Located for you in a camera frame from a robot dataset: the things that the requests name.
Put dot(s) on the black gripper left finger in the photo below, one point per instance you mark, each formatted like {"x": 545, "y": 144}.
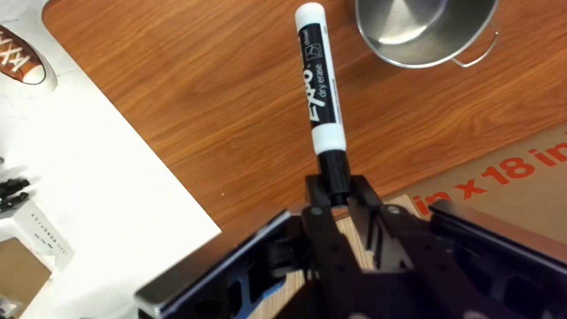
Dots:
{"x": 321, "y": 254}

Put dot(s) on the stainless steel pot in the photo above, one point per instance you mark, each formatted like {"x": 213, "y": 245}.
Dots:
{"x": 419, "y": 28}

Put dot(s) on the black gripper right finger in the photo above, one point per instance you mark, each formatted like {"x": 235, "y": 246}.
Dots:
{"x": 426, "y": 266}

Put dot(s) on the black white Expo marker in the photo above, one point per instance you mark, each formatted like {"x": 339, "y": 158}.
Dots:
{"x": 321, "y": 89}

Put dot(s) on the brown cardboard panel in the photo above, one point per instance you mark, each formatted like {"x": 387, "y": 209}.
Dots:
{"x": 520, "y": 200}

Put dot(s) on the small white box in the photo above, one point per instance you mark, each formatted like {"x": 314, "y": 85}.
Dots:
{"x": 36, "y": 232}

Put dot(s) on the brown shoe picture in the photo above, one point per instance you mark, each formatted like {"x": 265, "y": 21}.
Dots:
{"x": 20, "y": 59}

